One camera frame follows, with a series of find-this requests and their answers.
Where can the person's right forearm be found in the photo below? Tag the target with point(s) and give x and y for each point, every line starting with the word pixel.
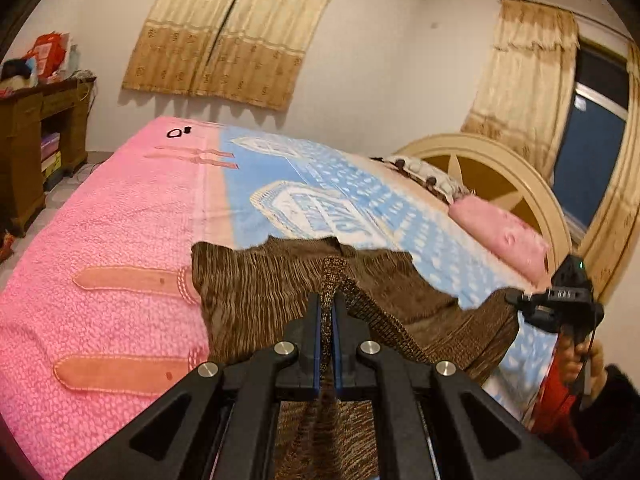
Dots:
pixel 615 410

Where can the spotted cream pillow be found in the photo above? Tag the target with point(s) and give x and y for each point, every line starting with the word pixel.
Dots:
pixel 430 175

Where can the red plastic bag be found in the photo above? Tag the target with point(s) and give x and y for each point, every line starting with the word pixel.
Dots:
pixel 6 247

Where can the person's right hand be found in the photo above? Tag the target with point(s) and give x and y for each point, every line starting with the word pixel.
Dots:
pixel 567 360

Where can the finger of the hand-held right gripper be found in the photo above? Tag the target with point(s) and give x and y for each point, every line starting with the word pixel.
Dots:
pixel 535 307

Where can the person's red clothing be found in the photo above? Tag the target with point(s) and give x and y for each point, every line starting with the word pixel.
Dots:
pixel 555 405

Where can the brown knit sweater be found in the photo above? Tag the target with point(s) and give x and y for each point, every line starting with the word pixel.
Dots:
pixel 250 300

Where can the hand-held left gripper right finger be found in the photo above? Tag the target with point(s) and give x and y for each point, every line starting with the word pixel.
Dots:
pixel 339 355

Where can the window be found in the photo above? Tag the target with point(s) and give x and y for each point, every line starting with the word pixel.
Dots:
pixel 590 160

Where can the cream wooden headboard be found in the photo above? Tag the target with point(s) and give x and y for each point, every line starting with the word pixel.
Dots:
pixel 500 150

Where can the pink pillow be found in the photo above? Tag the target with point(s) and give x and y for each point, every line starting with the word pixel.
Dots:
pixel 500 232

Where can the brown wooden desk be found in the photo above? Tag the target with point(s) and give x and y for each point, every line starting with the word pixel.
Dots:
pixel 22 160

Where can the dark cloth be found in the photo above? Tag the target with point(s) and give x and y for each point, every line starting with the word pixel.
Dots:
pixel 15 70

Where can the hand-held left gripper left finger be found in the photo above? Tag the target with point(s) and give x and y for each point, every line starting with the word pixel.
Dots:
pixel 314 355

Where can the red gift bag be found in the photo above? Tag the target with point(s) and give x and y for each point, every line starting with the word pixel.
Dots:
pixel 47 55

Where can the beige patterned curtain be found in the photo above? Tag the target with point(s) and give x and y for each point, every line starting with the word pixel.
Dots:
pixel 620 185
pixel 525 75
pixel 225 35

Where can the pink and blue printed blanket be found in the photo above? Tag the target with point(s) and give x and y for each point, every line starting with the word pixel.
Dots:
pixel 110 220

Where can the pale blue gift bag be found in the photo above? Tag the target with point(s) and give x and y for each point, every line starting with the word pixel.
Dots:
pixel 74 60

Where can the stack of boxes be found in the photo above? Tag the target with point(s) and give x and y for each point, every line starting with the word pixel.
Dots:
pixel 50 155

